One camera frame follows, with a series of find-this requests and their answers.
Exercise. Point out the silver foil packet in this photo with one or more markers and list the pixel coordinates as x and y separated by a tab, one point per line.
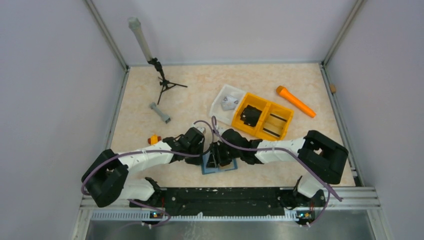
229	102

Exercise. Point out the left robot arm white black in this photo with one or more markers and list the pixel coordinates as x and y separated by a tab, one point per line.
109	178

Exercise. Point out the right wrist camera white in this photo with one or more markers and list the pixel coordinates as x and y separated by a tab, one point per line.
219	130

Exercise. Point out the grey tube on tripod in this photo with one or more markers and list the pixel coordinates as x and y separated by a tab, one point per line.
135	25

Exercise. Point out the orange plastic cone handle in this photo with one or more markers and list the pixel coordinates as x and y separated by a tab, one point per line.
284	93

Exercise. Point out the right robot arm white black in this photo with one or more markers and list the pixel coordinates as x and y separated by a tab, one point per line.
323	158

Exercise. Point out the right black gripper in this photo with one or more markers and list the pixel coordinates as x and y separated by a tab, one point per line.
215	159

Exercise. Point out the small yellow red toy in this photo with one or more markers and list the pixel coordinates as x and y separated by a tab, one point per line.
154	139

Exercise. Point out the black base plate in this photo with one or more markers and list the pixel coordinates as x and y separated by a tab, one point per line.
232	201

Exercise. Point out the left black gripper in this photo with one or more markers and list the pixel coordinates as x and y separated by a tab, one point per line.
195	161

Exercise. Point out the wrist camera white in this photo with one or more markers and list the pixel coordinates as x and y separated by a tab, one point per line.
201	129
219	130

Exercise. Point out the white plastic tray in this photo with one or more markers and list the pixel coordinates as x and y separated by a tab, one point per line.
226	117

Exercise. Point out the black mini tripod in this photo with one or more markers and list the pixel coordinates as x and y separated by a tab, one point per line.
165	83

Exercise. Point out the black block in bin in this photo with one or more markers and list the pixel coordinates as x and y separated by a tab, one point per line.
250	116

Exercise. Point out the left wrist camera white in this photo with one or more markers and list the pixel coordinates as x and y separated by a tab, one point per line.
201	129

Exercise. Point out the grey dumbbell-shaped part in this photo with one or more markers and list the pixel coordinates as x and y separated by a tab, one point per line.
164	117

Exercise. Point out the blue card holder wallet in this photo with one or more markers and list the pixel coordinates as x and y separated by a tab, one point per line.
212	170

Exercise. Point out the small brown wall knob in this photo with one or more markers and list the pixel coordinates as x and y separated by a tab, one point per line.
332	88

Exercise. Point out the yellow two-compartment bin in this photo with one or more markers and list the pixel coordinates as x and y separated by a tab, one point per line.
273	123

